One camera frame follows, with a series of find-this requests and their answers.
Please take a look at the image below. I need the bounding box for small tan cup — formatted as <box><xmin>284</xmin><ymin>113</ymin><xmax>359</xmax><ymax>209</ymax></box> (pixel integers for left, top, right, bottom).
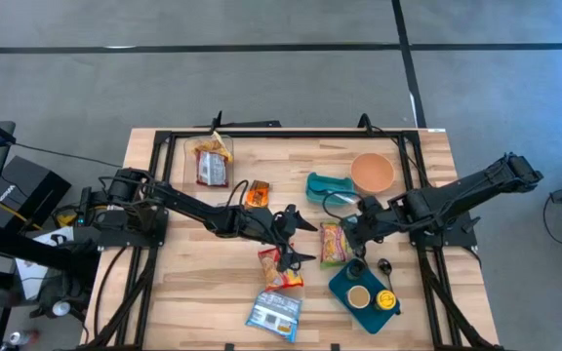
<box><xmin>346</xmin><ymin>285</ymin><xmax>372</xmax><ymax>310</ymax></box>

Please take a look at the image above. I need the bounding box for black spoon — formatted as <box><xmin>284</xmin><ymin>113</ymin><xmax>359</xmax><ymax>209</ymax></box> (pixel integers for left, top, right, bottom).
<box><xmin>377</xmin><ymin>257</ymin><xmax>395</xmax><ymax>293</ymax></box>

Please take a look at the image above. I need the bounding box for orange bowl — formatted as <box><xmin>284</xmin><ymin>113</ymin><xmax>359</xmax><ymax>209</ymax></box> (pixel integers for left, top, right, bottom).
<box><xmin>349</xmin><ymin>152</ymin><xmax>396</xmax><ymax>195</ymax></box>

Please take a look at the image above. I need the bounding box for red snack packet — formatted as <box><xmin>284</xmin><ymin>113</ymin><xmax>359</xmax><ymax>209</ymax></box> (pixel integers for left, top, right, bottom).
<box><xmin>194</xmin><ymin>149</ymin><xmax>229</xmax><ymax>188</ymax></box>

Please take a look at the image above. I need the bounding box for clear plastic container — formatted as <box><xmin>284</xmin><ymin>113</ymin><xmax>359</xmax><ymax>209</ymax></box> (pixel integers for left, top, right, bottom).
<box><xmin>181</xmin><ymin>134</ymin><xmax>236</xmax><ymax>210</ymax></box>

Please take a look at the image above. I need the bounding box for small black cup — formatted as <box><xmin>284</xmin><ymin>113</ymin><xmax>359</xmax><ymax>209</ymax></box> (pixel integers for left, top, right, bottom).
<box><xmin>346</xmin><ymin>259</ymin><xmax>366</xmax><ymax>280</ymax></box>

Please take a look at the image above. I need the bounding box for teal rectangular container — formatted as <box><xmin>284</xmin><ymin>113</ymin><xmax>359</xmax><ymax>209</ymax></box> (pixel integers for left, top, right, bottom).
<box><xmin>304</xmin><ymin>171</ymin><xmax>356</xmax><ymax>206</ymax></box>

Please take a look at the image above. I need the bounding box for blue beef ramen packet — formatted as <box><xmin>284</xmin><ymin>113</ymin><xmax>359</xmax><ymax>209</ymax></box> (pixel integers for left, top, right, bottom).
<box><xmin>245</xmin><ymin>291</ymin><xmax>304</xmax><ymax>343</ymax></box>

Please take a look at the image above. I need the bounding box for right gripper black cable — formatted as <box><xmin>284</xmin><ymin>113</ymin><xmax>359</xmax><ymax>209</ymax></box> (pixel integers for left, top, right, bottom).
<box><xmin>321</xmin><ymin>189</ymin><xmax>363</xmax><ymax>220</ymax></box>

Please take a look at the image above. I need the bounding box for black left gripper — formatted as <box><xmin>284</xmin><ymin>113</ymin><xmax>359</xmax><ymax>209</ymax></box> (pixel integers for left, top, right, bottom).
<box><xmin>239</xmin><ymin>203</ymin><xmax>319</xmax><ymax>273</ymax></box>

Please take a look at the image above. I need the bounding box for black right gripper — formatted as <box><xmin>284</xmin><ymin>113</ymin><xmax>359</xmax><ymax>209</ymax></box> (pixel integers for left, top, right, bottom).
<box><xmin>341</xmin><ymin>196</ymin><xmax>395</xmax><ymax>260</ymax></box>

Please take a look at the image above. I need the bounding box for black equipment case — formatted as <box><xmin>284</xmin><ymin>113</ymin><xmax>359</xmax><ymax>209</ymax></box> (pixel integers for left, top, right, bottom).
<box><xmin>0</xmin><ymin>155</ymin><xmax>71</xmax><ymax>230</ymax></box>

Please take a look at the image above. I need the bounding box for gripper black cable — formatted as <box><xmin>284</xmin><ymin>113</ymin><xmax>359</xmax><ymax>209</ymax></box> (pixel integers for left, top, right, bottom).
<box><xmin>321</xmin><ymin>189</ymin><xmax>363</xmax><ymax>220</ymax></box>
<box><xmin>224</xmin><ymin>178</ymin><xmax>259</xmax><ymax>220</ymax></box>

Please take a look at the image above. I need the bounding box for red and yellow ramen packet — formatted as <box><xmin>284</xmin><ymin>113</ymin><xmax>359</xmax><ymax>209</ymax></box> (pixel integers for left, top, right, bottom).
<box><xmin>257</xmin><ymin>246</ymin><xmax>305</xmax><ymax>293</ymax></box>

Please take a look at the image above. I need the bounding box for silver can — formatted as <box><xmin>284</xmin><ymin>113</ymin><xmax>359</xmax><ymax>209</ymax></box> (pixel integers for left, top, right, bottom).
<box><xmin>0</xmin><ymin>330</ymin><xmax>38</xmax><ymax>348</ymax></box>

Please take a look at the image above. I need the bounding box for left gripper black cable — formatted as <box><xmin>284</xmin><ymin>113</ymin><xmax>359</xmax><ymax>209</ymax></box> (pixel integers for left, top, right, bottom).
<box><xmin>224</xmin><ymin>178</ymin><xmax>259</xmax><ymax>220</ymax></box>

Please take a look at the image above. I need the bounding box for orange brown candy bag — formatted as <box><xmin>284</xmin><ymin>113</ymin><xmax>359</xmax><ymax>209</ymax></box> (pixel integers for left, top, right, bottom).
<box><xmin>244</xmin><ymin>179</ymin><xmax>271</xmax><ymax>210</ymax></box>

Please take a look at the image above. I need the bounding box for black table frame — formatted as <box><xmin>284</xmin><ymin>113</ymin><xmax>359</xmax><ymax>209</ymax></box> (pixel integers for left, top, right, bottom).
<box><xmin>78</xmin><ymin>127</ymin><xmax>504</xmax><ymax>351</ymax></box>

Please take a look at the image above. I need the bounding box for chicken ramen packet with green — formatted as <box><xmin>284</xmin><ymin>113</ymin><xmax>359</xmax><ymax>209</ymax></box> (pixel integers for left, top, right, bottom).
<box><xmin>319</xmin><ymin>219</ymin><xmax>355</xmax><ymax>269</ymax></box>

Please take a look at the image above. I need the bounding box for dark blue tray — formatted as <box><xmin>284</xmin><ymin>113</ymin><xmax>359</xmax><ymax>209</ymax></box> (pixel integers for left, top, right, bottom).
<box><xmin>328</xmin><ymin>257</ymin><xmax>403</xmax><ymax>335</ymax></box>

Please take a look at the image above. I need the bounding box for white paper sheet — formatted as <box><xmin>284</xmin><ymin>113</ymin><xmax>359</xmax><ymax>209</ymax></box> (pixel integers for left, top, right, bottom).
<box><xmin>15</xmin><ymin>226</ymin><xmax>76</xmax><ymax>301</ymax></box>

